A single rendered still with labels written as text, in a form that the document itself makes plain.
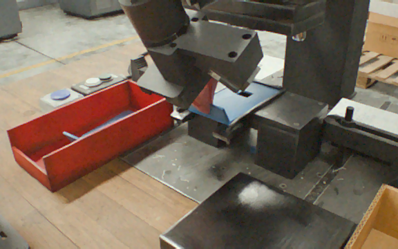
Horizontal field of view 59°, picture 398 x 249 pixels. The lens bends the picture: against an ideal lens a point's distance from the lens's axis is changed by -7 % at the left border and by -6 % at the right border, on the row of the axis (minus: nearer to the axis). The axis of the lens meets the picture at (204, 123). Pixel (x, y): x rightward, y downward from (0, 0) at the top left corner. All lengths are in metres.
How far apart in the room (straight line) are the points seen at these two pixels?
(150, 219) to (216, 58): 0.23
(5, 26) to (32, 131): 4.48
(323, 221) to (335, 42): 0.38
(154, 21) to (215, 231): 0.24
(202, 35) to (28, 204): 0.33
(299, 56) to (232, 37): 0.42
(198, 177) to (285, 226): 0.16
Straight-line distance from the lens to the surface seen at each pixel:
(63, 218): 0.51
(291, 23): 0.46
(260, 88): 0.60
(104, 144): 0.57
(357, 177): 0.58
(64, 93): 0.76
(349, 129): 0.55
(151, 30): 0.38
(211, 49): 0.36
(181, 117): 0.52
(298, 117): 0.53
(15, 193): 0.57
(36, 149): 0.65
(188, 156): 0.59
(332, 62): 0.74
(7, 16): 5.08
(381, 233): 0.49
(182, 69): 0.39
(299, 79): 0.78
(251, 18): 0.49
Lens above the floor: 1.23
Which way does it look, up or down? 29 degrees down
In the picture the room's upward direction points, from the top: straight up
